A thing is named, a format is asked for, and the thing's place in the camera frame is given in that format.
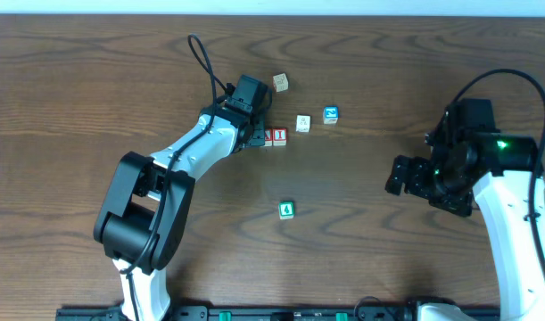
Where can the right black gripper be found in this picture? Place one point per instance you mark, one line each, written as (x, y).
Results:
(416, 176)

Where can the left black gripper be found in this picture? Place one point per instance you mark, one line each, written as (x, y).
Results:
(258, 135)

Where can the red letter A block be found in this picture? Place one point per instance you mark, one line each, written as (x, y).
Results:
(268, 140)

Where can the red letter I block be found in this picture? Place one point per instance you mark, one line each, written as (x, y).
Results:
(279, 136)

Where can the blue number 2 block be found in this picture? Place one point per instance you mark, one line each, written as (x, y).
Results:
(330, 115)

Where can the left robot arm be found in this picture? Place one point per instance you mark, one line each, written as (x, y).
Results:
(144, 212)

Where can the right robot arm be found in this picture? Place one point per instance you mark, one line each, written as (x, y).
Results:
(498, 175)

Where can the wooden block centre right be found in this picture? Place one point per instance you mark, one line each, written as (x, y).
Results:
(303, 123)

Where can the plain wooden block top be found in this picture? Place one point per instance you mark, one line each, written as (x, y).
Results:
(280, 82)

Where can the green tree picture block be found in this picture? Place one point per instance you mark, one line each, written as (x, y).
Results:
(286, 210)

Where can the black mounting rail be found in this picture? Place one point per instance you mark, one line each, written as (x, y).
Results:
(202, 313)

